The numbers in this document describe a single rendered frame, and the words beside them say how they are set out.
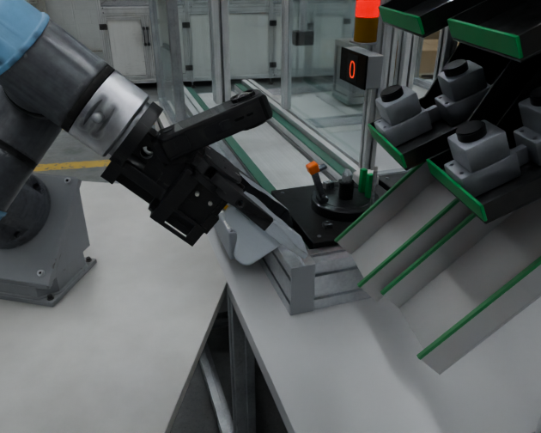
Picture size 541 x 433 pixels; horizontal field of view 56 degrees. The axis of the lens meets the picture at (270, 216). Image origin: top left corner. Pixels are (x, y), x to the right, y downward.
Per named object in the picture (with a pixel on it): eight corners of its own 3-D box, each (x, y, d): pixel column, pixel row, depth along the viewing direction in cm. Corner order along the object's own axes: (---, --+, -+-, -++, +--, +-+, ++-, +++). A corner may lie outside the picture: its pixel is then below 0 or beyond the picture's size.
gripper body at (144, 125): (197, 224, 58) (107, 160, 54) (246, 167, 57) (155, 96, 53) (197, 252, 51) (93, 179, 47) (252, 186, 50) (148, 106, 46)
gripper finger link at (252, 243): (276, 289, 53) (210, 230, 53) (314, 247, 52) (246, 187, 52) (272, 297, 50) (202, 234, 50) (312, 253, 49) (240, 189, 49)
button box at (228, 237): (229, 260, 99) (228, 232, 97) (207, 213, 117) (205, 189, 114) (264, 254, 101) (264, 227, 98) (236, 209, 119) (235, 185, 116)
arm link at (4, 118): (-25, 133, 58) (-41, 114, 48) (31, 55, 61) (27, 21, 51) (40, 170, 61) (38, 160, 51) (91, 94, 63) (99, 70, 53)
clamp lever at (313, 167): (319, 200, 101) (308, 167, 97) (315, 196, 103) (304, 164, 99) (336, 192, 101) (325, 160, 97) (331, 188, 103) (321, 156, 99)
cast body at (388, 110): (390, 149, 70) (373, 105, 67) (379, 139, 74) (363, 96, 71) (446, 122, 69) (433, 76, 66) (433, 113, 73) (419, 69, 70)
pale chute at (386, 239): (377, 302, 73) (357, 286, 71) (351, 254, 85) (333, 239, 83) (538, 165, 67) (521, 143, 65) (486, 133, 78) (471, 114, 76)
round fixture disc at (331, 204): (327, 226, 97) (328, 216, 96) (300, 196, 109) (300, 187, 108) (392, 216, 101) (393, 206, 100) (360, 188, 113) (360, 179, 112)
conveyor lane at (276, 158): (312, 293, 96) (313, 248, 92) (213, 149, 167) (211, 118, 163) (440, 267, 104) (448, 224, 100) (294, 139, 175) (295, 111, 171)
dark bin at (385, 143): (405, 171, 65) (387, 120, 61) (372, 137, 76) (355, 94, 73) (616, 70, 62) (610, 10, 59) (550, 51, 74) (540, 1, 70)
